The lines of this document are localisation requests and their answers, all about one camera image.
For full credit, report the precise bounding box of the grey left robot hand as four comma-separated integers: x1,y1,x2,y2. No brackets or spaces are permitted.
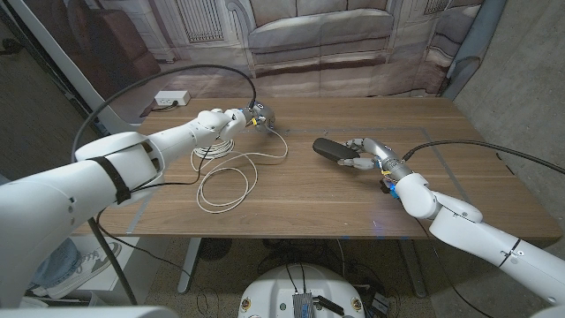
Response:
240,101,277,133

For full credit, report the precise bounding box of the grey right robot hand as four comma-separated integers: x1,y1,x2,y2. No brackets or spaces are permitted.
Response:
337,137,414,182

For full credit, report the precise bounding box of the black glasses case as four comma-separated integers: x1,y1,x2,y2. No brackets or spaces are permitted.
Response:
312,137,359,163

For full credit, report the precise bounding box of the white Ethernet cable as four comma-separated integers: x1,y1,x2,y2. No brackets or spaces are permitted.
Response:
190,125,290,215

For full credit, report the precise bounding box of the white power strip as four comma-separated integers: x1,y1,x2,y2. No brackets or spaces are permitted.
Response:
154,90,192,107

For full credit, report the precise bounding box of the printed sofa room backdrop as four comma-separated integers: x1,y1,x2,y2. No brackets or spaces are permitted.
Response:
21,0,486,124

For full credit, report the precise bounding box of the white table leg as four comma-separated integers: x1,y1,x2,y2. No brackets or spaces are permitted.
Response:
177,238,202,294
399,238,428,299

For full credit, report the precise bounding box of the grey rolled backdrop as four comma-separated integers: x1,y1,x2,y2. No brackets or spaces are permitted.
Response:
442,0,508,102

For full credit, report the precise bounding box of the grey finned electronics box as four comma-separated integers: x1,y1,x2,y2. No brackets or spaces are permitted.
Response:
292,291,315,318

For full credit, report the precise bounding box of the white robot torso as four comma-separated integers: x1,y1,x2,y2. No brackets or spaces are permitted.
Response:
237,263,366,318

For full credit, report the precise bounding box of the white leaning board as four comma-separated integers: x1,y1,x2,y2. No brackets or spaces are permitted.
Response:
6,0,142,139

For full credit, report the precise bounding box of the grey and white sneaker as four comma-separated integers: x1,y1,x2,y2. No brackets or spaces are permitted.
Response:
43,241,123,299

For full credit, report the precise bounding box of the person in blue jeans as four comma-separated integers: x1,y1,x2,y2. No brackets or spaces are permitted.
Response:
29,238,83,289

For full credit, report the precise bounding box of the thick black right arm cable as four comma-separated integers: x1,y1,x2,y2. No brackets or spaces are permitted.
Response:
400,140,565,176

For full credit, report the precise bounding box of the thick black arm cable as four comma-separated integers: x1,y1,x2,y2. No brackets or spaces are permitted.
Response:
400,140,565,176
70,64,259,307

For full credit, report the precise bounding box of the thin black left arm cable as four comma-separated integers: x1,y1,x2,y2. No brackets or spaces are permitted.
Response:
95,145,222,315

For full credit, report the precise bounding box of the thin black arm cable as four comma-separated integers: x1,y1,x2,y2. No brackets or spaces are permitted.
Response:
414,217,492,318
95,145,222,315

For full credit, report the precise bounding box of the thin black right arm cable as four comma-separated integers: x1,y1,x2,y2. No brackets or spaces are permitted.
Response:
414,217,492,318

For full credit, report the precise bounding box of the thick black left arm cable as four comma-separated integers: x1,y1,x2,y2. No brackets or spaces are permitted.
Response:
70,64,259,307

